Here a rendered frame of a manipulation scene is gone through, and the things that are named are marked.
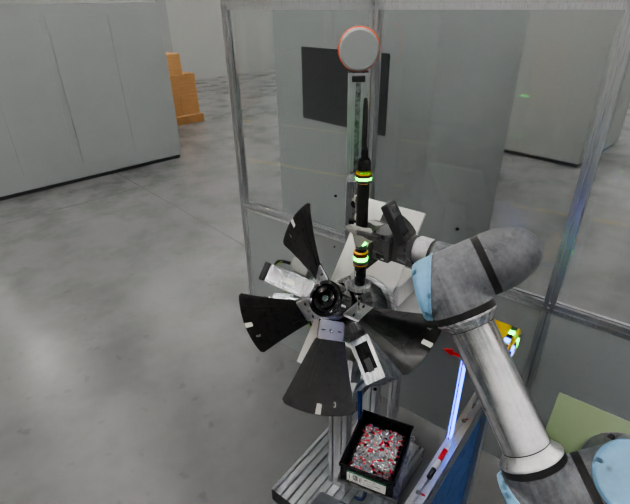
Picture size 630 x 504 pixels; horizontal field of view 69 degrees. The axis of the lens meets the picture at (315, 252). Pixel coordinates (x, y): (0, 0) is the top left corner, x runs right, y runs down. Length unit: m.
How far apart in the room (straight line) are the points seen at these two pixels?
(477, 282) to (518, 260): 0.08
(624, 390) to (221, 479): 1.81
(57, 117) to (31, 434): 4.31
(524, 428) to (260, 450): 1.85
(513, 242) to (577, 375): 1.34
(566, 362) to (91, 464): 2.29
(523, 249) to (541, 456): 0.36
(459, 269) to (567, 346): 1.28
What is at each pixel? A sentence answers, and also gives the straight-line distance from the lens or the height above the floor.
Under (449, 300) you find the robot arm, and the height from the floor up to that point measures 1.57.
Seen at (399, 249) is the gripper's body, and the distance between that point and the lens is 1.25.
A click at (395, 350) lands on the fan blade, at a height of 1.17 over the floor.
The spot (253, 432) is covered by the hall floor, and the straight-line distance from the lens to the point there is 2.68.
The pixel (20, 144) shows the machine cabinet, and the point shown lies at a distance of 6.50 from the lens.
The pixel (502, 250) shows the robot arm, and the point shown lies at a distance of 0.86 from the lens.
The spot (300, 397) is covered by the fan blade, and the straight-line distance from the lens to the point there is 1.48.
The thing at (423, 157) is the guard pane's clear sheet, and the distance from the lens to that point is 1.97.
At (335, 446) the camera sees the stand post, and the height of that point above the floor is 0.35.
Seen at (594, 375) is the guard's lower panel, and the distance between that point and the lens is 2.14.
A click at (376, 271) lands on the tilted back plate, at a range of 1.70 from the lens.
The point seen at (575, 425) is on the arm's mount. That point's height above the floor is 1.24.
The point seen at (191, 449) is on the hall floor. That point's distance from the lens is 2.68.
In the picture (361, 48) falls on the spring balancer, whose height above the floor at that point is 1.89.
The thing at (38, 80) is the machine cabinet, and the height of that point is 1.28.
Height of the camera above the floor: 2.05
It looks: 29 degrees down
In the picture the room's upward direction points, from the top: 1 degrees counter-clockwise
